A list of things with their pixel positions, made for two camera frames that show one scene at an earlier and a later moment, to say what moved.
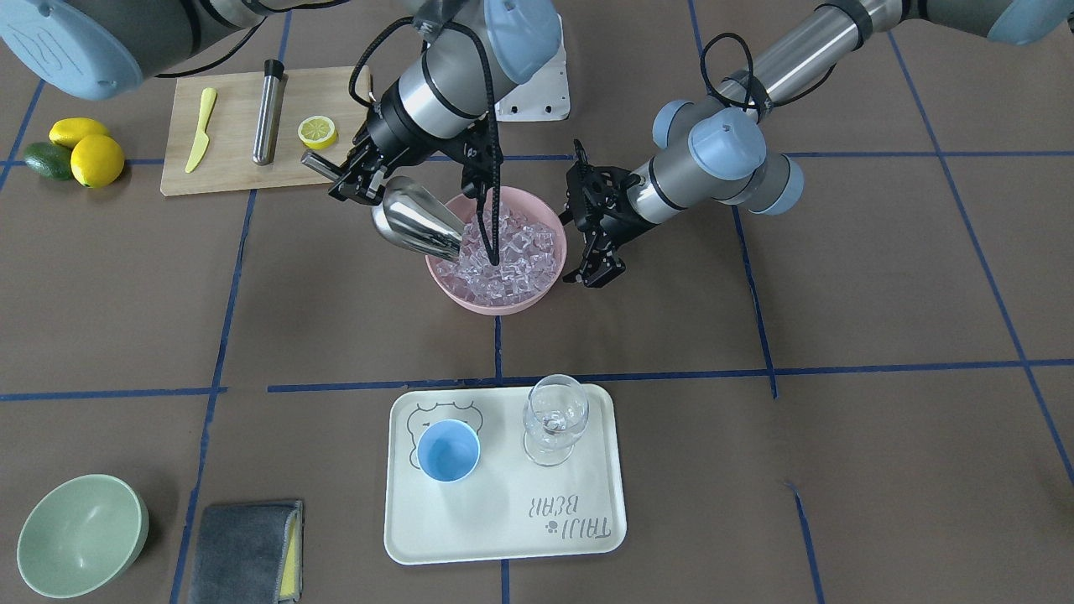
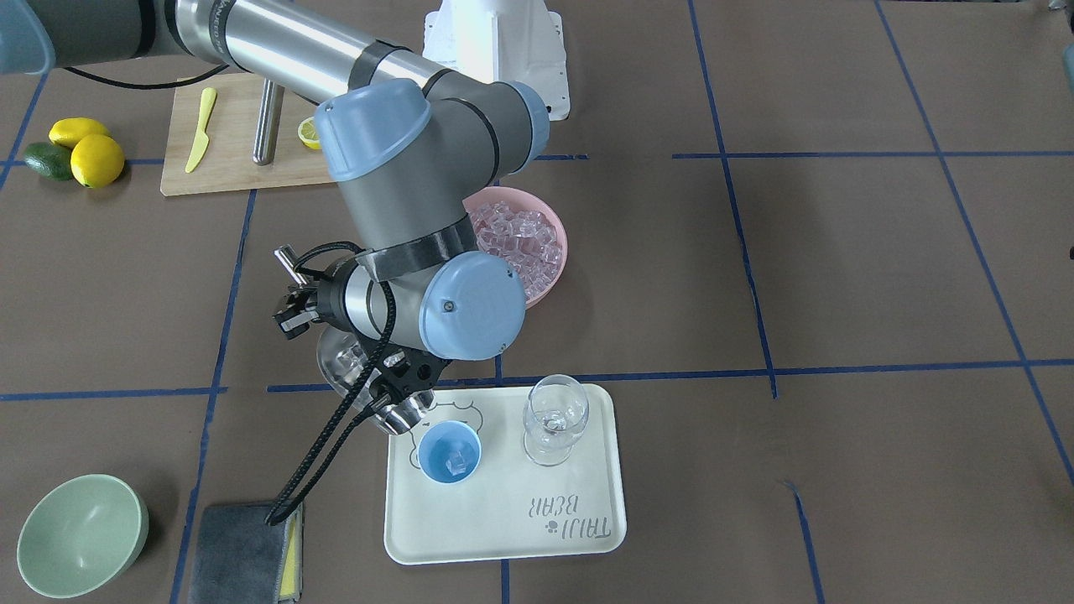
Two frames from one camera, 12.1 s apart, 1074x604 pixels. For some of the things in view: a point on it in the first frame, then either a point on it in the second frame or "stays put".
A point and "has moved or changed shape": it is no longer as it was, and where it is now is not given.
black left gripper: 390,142 to 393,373
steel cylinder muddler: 267,125 stays put
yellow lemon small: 66,132 stays put
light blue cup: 448,450 stays put
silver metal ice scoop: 407,214 has moved or changed shape
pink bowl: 531,252 stays put
